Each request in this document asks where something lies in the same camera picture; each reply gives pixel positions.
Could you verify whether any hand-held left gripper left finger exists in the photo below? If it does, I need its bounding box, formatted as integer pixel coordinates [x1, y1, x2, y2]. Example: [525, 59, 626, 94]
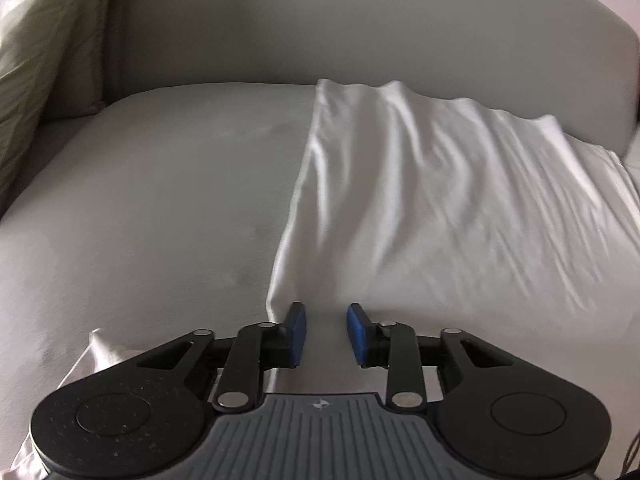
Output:
[135, 301, 307, 413]

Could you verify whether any grey sofa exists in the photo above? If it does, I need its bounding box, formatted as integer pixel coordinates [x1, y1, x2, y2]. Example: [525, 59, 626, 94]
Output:
[0, 0, 640, 480]

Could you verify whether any beige pillow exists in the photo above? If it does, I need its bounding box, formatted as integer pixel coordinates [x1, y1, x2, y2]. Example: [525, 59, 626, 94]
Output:
[42, 10, 108, 122]
[0, 0, 103, 206]

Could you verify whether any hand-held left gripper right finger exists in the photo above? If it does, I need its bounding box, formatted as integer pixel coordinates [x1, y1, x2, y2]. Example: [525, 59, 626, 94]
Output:
[346, 302, 506, 411]

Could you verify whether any light grey garment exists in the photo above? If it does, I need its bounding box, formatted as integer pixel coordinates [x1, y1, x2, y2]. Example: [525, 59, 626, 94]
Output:
[65, 79, 640, 396]

